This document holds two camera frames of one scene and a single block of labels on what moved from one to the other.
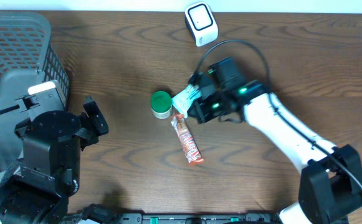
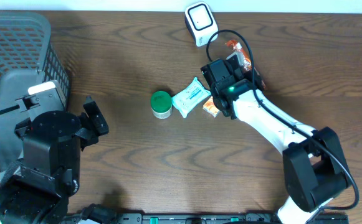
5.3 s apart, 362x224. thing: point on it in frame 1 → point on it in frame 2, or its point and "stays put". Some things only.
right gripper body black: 211,106 → 247,74
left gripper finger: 96,116 stays put
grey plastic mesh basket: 17,53 stays put
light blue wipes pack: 182,100 stays put
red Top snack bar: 190,148 → 247,61
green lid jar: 161,104 stays put
